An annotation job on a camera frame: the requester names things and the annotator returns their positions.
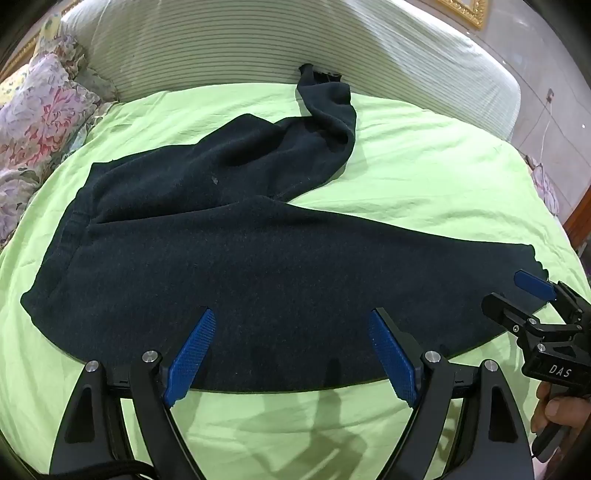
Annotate striped white bolster blanket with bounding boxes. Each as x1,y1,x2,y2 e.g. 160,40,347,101
60,0,522,141

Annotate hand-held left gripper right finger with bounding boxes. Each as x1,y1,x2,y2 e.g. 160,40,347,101
368,307,536,480

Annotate floral cloth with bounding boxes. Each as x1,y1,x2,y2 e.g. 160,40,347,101
524,154,561,217

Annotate wooden furniture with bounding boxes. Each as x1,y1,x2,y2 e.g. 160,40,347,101
563,185,591,259

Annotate dark navy pants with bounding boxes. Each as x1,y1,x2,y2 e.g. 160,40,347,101
21,63,550,394

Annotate person's right hand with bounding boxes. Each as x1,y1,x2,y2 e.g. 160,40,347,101
531,383,591,435

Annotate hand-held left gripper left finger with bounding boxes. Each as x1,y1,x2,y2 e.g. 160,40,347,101
48,307,218,480

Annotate green bed sheet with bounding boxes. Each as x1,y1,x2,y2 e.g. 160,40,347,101
0,83,588,480

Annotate gold framed floral painting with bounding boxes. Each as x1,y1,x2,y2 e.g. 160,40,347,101
441,0,490,31

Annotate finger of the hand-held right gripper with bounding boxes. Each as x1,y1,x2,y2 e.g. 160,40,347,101
513,270,591,324
481,292,541,340

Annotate yellow patterned pillow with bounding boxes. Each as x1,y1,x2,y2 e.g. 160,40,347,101
0,18,63,109

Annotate white charging cable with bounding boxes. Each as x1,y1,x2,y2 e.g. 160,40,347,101
531,99,552,158

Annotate pink floral pillow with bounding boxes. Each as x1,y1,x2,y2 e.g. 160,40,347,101
0,34,118,245

